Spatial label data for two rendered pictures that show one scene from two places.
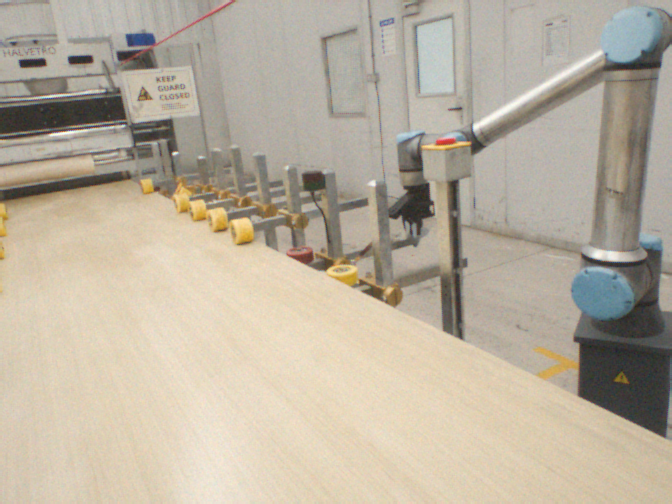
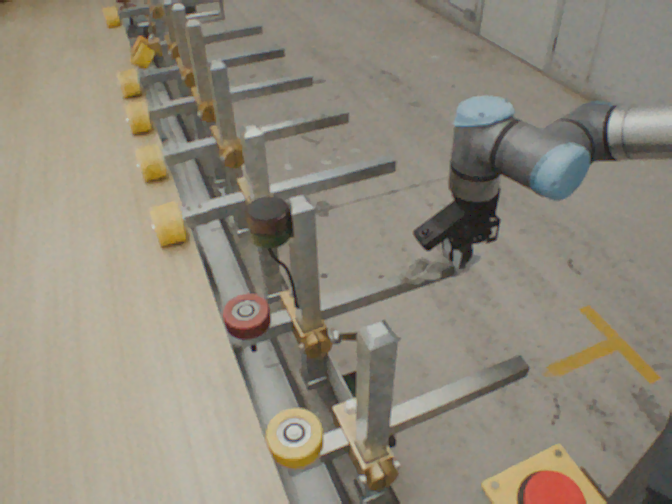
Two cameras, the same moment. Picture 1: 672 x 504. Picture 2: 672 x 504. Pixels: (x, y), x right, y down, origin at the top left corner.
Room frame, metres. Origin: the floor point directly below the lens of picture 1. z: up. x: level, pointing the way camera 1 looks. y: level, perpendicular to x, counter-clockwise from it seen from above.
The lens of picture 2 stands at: (0.94, -0.13, 1.58)
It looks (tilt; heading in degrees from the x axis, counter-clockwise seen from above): 42 degrees down; 6
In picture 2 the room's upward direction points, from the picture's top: 2 degrees counter-clockwise
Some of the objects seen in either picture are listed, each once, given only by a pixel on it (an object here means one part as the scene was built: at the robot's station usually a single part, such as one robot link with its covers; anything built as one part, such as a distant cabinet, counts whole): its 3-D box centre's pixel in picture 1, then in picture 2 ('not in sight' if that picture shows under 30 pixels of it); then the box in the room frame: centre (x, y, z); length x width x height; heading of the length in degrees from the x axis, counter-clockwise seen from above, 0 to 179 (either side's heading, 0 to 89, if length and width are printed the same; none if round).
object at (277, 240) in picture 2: (313, 185); (269, 229); (1.52, 0.02, 1.10); 0.06 x 0.06 x 0.02
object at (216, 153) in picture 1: (224, 201); (192, 83); (2.43, 0.45, 0.92); 0.04 x 0.04 x 0.48; 28
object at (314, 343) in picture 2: (332, 263); (304, 322); (1.56, -0.01, 0.85); 0.14 x 0.06 x 0.05; 28
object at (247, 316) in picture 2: (301, 266); (249, 329); (1.53, 0.09, 0.85); 0.08 x 0.08 x 0.11
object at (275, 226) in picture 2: (312, 176); (267, 215); (1.52, 0.02, 1.12); 0.06 x 0.06 x 0.02
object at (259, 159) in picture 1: (267, 216); (232, 159); (1.99, 0.21, 0.92); 0.04 x 0.04 x 0.48; 28
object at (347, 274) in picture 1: (343, 288); (296, 449); (1.31, -0.03, 0.85); 0.08 x 0.08 x 0.11
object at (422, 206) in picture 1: (416, 201); (471, 214); (1.74, -0.31, 0.97); 0.09 x 0.08 x 0.12; 118
